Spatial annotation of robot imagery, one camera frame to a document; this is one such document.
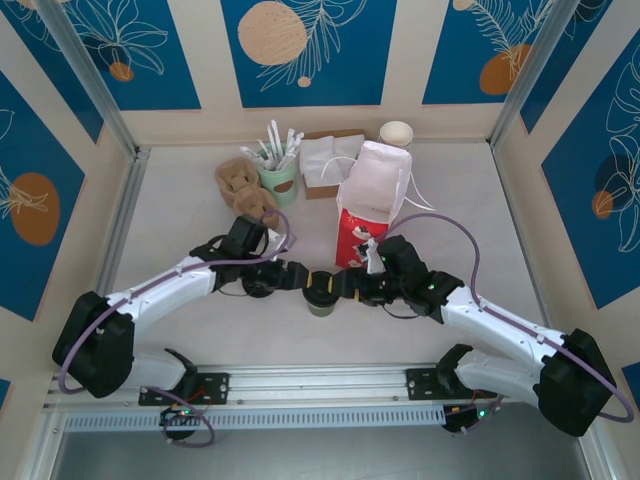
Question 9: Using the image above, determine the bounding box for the aluminium frame post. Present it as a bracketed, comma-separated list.
[37, 0, 151, 160]
[488, 0, 576, 151]

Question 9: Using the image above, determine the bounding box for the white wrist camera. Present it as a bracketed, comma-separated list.
[366, 238, 385, 275]
[268, 228, 297, 257]

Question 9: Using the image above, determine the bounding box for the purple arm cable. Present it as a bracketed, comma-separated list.
[382, 213, 635, 439]
[58, 208, 296, 449]

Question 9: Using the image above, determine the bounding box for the brown pulp cup carrier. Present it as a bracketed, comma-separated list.
[214, 156, 275, 221]

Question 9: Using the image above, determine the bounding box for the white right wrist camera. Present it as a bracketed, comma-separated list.
[366, 238, 385, 275]

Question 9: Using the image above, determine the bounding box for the mint green straw holder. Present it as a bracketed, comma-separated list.
[256, 143, 300, 208]

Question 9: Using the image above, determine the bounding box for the aluminium frame side rail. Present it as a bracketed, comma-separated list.
[491, 143, 562, 362]
[74, 147, 151, 374]

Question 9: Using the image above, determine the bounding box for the brown cardboard napkin box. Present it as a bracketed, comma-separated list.
[298, 128, 366, 201]

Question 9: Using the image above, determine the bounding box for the green coffee cup black lid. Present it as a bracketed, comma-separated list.
[301, 269, 340, 318]

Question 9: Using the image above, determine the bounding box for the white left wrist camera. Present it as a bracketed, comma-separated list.
[268, 228, 297, 257]

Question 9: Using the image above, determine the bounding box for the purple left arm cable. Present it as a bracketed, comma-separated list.
[58, 208, 296, 449]

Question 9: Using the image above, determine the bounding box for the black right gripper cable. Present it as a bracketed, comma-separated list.
[382, 302, 424, 321]

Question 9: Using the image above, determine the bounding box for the white and red paper bag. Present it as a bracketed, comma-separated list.
[321, 140, 436, 271]

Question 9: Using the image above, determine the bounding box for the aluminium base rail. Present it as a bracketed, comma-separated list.
[42, 362, 551, 409]

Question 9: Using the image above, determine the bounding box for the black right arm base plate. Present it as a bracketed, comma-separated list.
[405, 367, 454, 401]

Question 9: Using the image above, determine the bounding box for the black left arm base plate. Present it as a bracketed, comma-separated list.
[138, 372, 231, 407]

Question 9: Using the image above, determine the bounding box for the white slotted cable duct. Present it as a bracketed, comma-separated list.
[64, 405, 446, 432]

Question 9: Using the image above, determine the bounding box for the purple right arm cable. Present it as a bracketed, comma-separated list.
[382, 213, 635, 439]

